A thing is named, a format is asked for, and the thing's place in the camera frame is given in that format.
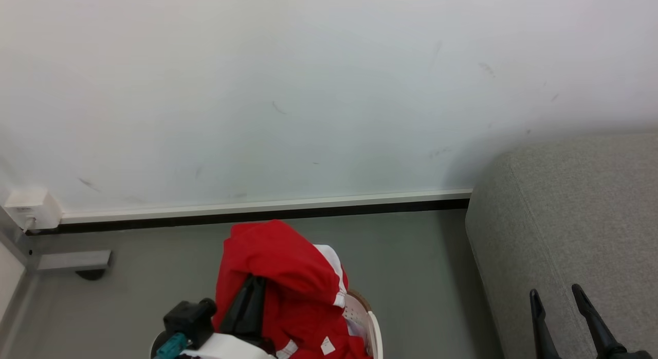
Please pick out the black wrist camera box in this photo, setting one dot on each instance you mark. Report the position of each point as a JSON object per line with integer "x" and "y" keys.
{"x": 189, "y": 318}

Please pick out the red and white garment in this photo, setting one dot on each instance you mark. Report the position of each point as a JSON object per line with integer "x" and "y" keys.
{"x": 277, "y": 256}

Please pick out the grey metal frame rail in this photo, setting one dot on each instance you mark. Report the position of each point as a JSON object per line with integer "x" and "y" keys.
{"x": 13, "y": 246}

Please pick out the white wall socket box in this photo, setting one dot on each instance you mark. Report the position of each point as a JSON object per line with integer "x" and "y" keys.
{"x": 32, "y": 209}

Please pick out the white and black baseboard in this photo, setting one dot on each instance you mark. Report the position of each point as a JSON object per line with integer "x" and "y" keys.
{"x": 257, "y": 211}

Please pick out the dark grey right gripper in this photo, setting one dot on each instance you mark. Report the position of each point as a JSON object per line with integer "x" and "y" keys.
{"x": 629, "y": 355}

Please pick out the grey fabric sofa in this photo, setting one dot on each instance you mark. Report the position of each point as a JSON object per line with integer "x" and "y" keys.
{"x": 581, "y": 220}

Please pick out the white perforated laundry basket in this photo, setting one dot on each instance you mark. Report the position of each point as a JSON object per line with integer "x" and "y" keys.
{"x": 363, "y": 318}

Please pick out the grey metal floor bracket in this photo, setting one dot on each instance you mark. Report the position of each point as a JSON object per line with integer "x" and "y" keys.
{"x": 72, "y": 259}

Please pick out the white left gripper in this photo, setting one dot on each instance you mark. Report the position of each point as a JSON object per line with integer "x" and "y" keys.
{"x": 231, "y": 348}

